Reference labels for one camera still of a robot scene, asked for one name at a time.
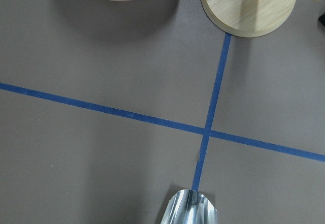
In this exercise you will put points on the metal ice scoop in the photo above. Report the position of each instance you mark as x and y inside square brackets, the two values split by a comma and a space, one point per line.
[190, 206]

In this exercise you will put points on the wooden mug tree stand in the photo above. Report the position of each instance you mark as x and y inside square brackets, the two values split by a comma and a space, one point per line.
[248, 18]

